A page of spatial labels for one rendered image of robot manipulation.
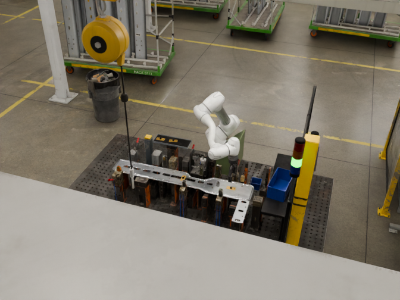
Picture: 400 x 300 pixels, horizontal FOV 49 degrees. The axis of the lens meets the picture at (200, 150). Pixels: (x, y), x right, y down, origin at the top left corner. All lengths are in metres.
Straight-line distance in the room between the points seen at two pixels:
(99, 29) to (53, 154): 5.03
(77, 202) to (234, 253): 0.08
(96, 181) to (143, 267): 4.55
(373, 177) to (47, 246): 6.12
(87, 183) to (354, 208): 3.14
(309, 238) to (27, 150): 4.17
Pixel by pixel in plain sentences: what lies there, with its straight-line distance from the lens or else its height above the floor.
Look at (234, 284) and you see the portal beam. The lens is 0.19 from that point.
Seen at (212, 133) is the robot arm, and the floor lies 1.51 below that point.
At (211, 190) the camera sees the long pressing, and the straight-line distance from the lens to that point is 4.06.
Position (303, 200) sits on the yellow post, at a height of 1.49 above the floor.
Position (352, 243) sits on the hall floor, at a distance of 5.26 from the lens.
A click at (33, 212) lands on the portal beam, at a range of 0.23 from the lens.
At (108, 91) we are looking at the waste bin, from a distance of 6.69.
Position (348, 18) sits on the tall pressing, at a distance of 10.67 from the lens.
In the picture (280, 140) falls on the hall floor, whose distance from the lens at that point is 6.61.
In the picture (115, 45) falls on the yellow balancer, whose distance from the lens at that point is 1.53.
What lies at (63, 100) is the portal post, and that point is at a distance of 7.75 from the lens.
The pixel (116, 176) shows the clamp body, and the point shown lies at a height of 1.06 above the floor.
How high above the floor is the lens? 3.65
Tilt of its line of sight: 36 degrees down
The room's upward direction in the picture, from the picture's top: 1 degrees clockwise
